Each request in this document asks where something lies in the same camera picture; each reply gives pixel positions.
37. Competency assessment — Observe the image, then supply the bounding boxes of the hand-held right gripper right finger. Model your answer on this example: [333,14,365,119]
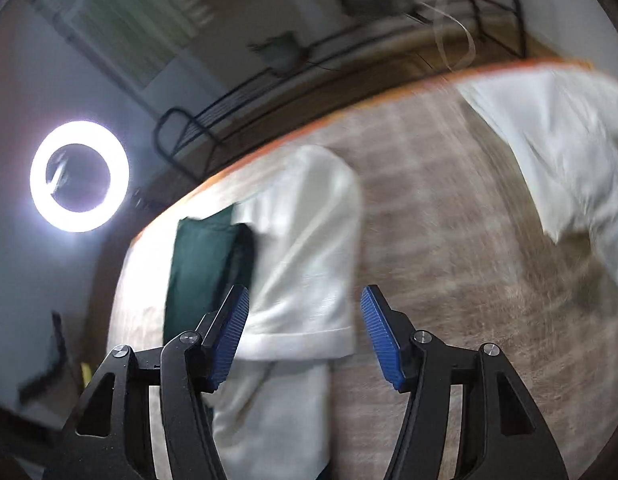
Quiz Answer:
[359,284,570,480]

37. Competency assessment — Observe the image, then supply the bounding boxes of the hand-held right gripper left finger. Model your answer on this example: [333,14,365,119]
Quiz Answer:
[43,284,251,480]

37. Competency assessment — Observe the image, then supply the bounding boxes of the white shirt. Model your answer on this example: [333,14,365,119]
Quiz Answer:
[209,145,365,480]

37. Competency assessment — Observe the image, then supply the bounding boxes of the white garment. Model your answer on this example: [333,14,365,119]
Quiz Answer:
[456,66,618,286]

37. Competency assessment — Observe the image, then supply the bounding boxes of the dark green folded cloth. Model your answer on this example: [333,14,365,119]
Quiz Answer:
[162,216,255,345]

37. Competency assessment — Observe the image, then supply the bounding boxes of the teal bag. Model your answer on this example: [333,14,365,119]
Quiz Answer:
[249,31,310,73]

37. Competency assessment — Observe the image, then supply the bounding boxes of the window with white blinds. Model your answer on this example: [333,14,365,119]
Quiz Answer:
[64,0,215,86]

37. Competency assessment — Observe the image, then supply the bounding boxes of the black metal chair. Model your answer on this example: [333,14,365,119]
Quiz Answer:
[464,0,527,58]

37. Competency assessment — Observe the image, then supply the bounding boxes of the ring light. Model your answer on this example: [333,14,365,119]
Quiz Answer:
[30,120,130,234]

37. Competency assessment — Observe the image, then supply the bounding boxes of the black metal bed frame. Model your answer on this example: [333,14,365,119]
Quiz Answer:
[154,2,440,186]

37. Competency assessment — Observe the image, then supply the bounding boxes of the white cable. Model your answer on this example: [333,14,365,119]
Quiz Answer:
[414,0,477,73]

